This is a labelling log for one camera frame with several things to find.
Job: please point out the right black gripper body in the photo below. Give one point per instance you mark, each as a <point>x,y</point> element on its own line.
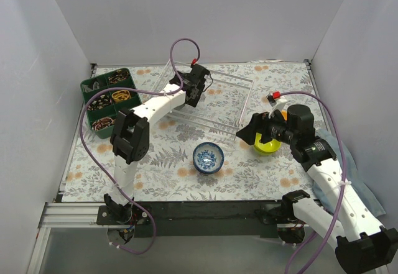
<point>261,126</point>

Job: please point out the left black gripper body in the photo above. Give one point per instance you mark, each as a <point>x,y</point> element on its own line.
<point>199,81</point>

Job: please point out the orange bowl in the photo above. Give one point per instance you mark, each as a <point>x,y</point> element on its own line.
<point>284,114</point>

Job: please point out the lime green bowl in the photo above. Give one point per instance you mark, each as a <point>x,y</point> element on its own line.
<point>266,149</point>

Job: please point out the blue patterned white bowl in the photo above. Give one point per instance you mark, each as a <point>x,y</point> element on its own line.
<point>208,158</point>

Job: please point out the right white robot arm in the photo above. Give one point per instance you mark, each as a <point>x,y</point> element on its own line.
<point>360,241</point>

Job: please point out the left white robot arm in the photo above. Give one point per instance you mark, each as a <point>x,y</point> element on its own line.
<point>131,134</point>

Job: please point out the blue cloth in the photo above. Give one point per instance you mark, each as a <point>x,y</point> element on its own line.
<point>365,194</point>

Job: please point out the green compartment organizer tray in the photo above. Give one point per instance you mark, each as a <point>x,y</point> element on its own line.
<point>101,113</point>

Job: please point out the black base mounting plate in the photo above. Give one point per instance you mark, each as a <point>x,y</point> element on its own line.
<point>264,219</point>

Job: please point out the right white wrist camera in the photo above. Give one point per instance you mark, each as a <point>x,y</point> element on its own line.
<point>277,102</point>

